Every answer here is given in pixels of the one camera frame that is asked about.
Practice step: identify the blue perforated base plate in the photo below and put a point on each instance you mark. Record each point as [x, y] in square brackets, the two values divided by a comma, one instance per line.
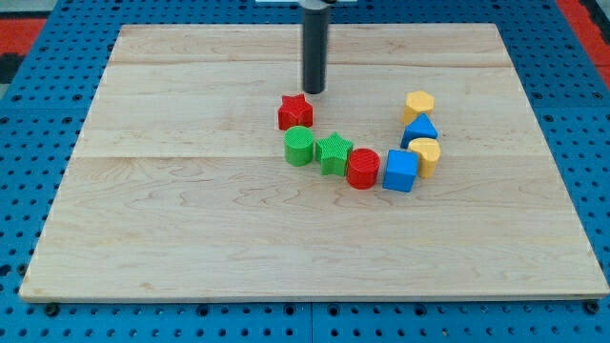
[46, 103]

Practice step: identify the blue cube block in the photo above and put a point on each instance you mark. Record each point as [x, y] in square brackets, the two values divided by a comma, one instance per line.
[401, 171]

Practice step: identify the blue triangle block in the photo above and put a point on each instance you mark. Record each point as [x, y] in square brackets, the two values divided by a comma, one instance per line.
[421, 127]

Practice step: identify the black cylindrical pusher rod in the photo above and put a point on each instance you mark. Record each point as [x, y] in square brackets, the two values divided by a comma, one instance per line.
[314, 37]

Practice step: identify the red star block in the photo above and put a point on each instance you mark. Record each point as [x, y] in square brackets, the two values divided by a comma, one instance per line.
[295, 110]

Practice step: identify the green star block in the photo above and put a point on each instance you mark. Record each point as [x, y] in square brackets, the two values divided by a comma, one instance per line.
[332, 154]

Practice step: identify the yellow heart block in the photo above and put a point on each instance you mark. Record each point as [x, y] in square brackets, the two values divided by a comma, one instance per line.
[428, 152]

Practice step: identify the red cylinder block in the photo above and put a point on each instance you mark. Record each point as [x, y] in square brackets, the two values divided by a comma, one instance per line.
[362, 168]

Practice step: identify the green cylinder block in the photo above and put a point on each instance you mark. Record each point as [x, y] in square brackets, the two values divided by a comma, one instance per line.
[299, 146]

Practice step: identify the yellow hexagon block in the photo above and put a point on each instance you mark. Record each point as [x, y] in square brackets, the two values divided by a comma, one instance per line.
[417, 103]

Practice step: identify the light wooden board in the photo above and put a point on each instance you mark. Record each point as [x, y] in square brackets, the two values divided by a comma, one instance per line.
[178, 191]

